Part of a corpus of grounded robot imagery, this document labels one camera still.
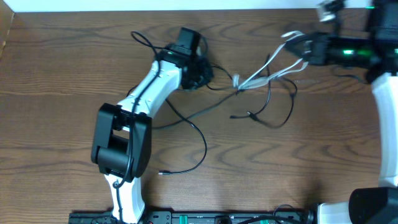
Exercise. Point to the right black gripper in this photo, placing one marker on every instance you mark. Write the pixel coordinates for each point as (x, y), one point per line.
(318, 51)

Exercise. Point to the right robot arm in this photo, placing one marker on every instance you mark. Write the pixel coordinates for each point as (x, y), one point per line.
(377, 54)

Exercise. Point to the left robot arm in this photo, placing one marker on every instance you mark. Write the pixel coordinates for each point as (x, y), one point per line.
(122, 140)

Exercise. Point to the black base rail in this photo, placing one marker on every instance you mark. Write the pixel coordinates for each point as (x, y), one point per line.
(167, 217)

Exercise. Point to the brown cardboard panel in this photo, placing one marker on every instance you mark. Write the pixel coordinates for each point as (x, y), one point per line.
(6, 18)

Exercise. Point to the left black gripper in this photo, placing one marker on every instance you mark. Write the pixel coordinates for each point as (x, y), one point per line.
(206, 66)

